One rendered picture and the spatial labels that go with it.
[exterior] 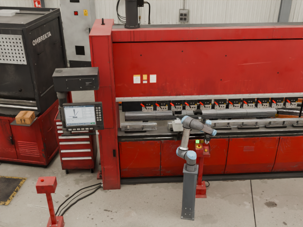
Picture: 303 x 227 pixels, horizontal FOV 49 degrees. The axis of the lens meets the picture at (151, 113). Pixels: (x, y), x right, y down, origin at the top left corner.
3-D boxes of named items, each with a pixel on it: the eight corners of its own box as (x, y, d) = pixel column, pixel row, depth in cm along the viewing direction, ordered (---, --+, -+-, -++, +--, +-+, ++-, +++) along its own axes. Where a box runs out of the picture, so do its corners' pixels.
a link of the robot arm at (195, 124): (200, 121, 380) (218, 129, 418) (192, 118, 387) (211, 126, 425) (196, 130, 380) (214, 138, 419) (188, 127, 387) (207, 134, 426)
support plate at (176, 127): (173, 131, 446) (173, 130, 446) (171, 121, 470) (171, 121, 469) (186, 131, 447) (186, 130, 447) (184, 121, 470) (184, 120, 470)
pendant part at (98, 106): (66, 131, 399) (62, 105, 382) (67, 126, 409) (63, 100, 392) (103, 129, 402) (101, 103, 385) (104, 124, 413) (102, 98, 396)
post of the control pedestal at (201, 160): (197, 185, 481) (199, 154, 456) (197, 183, 486) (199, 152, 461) (201, 185, 481) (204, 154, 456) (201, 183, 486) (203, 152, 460)
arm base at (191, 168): (196, 173, 403) (197, 166, 398) (184, 171, 405) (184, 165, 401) (197, 165, 416) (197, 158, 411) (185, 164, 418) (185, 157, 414)
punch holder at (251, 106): (243, 109, 463) (244, 98, 455) (241, 106, 470) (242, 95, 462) (254, 108, 463) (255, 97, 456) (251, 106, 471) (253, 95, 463)
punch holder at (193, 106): (185, 111, 459) (186, 100, 451) (185, 107, 467) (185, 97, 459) (196, 110, 460) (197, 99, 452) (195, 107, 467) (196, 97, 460)
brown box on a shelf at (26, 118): (9, 124, 466) (7, 116, 460) (19, 115, 489) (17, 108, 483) (29, 126, 461) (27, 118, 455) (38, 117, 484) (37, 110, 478)
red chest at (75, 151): (62, 176, 519) (53, 120, 472) (68, 157, 563) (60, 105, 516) (95, 175, 521) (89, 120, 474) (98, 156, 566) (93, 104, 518)
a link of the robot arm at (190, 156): (191, 166, 398) (192, 156, 392) (183, 161, 407) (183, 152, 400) (198, 161, 406) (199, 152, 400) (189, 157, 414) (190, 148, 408)
